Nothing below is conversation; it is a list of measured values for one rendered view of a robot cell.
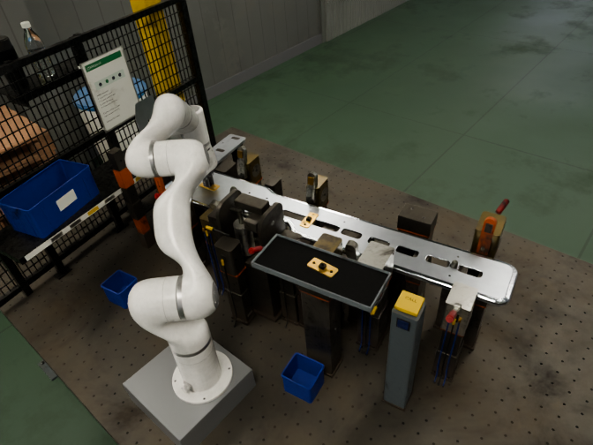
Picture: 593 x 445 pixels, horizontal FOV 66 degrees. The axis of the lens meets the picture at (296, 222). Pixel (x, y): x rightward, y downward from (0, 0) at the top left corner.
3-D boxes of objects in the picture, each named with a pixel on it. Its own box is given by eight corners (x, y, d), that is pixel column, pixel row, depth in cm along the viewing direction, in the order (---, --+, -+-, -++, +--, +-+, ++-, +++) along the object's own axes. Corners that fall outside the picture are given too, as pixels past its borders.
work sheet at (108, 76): (142, 111, 216) (122, 45, 196) (106, 133, 202) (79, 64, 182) (139, 110, 217) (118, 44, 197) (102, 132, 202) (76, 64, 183)
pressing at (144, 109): (174, 166, 204) (153, 94, 182) (156, 179, 197) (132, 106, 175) (173, 165, 204) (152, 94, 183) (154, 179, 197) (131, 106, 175)
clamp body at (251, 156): (273, 214, 222) (264, 151, 200) (258, 228, 214) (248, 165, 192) (261, 209, 225) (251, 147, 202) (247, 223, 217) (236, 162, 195)
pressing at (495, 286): (521, 262, 146) (521, 259, 145) (506, 312, 132) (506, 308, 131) (191, 165, 206) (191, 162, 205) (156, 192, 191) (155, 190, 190)
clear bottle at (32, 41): (59, 72, 183) (37, 20, 170) (45, 79, 179) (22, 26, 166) (48, 71, 186) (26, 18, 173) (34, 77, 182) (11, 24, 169)
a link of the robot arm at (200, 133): (183, 147, 171) (208, 145, 171) (175, 115, 162) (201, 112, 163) (186, 137, 177) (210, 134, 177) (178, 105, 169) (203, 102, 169)
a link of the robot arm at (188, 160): (165, 321, 127) (223, 316, 128) (151, 324, 116) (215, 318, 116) (157, 149, 135) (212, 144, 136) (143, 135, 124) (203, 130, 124)
